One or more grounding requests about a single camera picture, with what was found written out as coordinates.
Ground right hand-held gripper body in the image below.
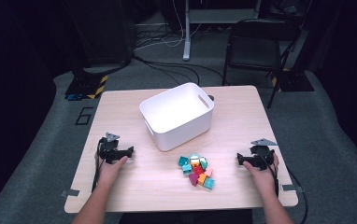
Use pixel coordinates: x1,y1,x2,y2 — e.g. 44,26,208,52
250,138,278,172

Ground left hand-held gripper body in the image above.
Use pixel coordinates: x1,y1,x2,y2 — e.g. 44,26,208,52
98,132,121,164

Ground pile of coloured toy blocks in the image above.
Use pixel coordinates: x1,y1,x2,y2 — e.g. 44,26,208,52
178,152,216,190

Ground magenta toy block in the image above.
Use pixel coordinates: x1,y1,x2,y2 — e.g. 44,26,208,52
188,173,199,188

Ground white plastic storage bin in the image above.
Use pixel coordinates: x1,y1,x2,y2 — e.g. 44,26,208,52
138,81,215,152

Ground person's left hand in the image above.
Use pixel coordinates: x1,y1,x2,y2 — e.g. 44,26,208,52
96,155,129,189

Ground person's right hand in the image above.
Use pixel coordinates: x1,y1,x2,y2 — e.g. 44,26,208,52
243,153,280,196

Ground small blue object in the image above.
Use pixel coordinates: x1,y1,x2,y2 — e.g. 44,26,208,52
64,93,84,102

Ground black stand base striped edge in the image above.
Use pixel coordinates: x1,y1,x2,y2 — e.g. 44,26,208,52
64,68,109,101

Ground person's dark lap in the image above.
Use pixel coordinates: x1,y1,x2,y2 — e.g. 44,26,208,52
119,208,254,224

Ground black folding chair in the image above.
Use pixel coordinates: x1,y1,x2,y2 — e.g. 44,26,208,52
221,18,303,110

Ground dark cabinet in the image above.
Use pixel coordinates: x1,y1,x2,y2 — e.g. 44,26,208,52
64,0,137,68

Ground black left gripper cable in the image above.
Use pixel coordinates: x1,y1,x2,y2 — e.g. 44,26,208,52
91,138,105,193

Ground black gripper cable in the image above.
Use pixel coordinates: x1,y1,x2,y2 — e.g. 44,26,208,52
259,151,309,224
91,138,105,193

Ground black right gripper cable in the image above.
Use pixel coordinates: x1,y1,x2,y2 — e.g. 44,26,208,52
259,151,309,224

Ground black floor cables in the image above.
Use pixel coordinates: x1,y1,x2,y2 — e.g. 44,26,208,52
132,55,228,88

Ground white floor cables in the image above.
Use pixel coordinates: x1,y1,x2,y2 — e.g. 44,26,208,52
134,0,203,51

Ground white desk frame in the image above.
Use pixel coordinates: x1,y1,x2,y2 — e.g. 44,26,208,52
181,0,262,62

